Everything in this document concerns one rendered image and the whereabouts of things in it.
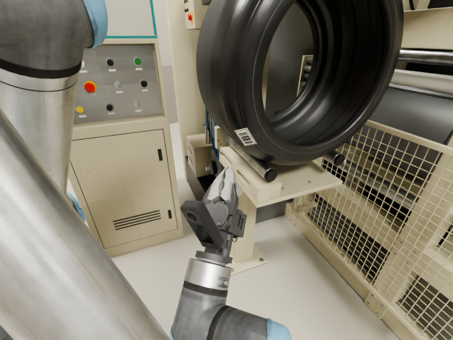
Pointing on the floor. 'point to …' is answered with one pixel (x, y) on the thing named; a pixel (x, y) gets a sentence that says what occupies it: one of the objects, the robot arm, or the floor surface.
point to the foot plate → (248, 262)
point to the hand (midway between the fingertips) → (226, 169)
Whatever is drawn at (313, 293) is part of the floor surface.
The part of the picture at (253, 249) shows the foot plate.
